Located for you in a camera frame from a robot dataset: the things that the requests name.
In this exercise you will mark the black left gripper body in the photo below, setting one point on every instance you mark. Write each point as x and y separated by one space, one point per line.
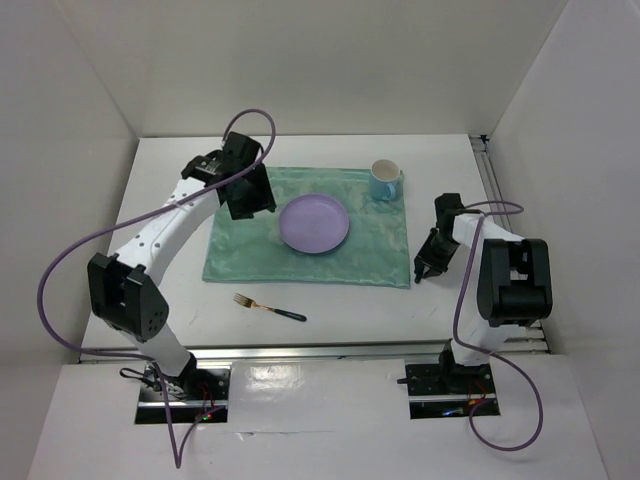
255 194

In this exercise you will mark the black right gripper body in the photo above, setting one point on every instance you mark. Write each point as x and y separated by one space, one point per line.
436 251

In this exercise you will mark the green satin placemat cloth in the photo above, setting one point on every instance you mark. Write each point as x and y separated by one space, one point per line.
374 253

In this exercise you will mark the purple plate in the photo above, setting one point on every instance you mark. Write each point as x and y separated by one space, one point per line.
313 223

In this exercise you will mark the light blue mug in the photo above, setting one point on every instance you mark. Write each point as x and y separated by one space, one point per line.
384 179

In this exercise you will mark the gold fork green handle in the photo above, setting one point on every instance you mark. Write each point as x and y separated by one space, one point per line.
252 304

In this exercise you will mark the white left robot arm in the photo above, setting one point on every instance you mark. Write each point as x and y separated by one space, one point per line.
124 287

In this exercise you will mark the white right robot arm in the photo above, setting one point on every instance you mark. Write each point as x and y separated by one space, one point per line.
473 340

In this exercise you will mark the aluminium right rail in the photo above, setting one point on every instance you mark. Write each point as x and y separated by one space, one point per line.
505 225

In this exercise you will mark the aluminium rail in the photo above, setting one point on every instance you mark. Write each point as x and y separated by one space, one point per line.
529 345
505 225

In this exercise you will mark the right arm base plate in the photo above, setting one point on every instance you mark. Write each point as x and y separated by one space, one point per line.
433 394

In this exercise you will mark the aluminium front rail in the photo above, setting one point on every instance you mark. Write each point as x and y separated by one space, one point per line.
529 345

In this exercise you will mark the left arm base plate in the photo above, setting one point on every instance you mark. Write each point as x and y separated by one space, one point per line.
210 403

